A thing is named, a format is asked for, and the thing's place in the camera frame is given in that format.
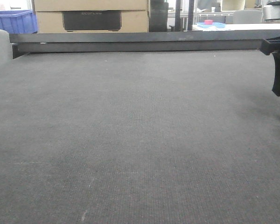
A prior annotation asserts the black conveyor belt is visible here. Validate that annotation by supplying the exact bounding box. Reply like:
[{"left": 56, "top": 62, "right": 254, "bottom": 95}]
[{"left": 0, "top": 50, "right": 280, "bottom": 224}]

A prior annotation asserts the large cardboard box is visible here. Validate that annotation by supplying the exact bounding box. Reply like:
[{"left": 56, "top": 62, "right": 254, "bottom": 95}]
[{"left": 34, "top": 0, "right": 150, "bottom": 33}]

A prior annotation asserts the blue tray with pink block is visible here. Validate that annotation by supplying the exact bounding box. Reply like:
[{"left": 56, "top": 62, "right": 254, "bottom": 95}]
[{"left": 197, "top": 20, "right": 226, "bottom": 28}]

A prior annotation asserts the blue plastic crate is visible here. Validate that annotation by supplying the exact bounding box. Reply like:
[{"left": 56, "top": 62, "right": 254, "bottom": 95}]
[{"left": 0, "top": 10, "right": 38, "bottom": 34}]

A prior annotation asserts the grey rounded machine cover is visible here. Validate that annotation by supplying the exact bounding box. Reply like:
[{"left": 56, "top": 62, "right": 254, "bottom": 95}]
[{"left": 0, "top": 29, "right": 13, "bottom": 65}]

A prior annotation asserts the black conveyor side rail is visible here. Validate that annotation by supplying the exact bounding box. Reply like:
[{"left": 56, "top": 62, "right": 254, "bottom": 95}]
[{"left": 9, "top": 29, "right": 280, "bottom": 54}]

